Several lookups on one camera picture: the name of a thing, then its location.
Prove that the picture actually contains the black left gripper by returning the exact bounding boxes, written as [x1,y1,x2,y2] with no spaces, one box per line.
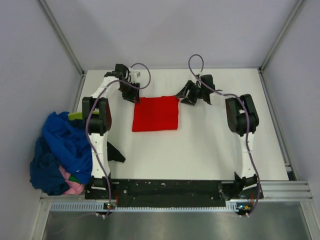
[117,80,140,104]

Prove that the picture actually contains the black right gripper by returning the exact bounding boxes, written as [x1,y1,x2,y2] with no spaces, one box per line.
[175,81,205,106]

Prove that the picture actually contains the red printed t shirt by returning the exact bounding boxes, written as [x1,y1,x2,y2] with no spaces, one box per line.
[132,96,180,133]

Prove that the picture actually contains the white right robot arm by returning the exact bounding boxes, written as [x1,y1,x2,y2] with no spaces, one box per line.
[175,74,261,198]

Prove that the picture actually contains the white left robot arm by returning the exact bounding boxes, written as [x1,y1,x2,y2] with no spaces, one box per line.
[81,63,141,199]

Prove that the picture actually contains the green plastic basket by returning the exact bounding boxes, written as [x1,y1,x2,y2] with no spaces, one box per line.
[68,112,83,121]

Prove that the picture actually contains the black t shirt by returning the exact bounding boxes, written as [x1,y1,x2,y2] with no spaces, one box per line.
[107,142,126,163]

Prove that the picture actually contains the blue t shirt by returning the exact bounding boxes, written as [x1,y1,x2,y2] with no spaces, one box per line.
[29,111,93,196]

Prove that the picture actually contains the green t shirt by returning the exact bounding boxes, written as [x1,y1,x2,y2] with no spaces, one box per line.
[68,174,79,183]

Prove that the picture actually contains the pink t shirt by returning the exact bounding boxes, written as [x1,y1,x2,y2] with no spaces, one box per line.
[59,165,85,195]

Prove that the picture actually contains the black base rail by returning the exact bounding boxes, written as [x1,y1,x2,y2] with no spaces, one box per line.
[84,179,264,208]

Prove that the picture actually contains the white slotted cable duct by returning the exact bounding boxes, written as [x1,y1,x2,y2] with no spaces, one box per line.
[50,199,253,213]

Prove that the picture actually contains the aluminium frame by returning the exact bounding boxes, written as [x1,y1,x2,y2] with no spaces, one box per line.
[31,0,320,240]

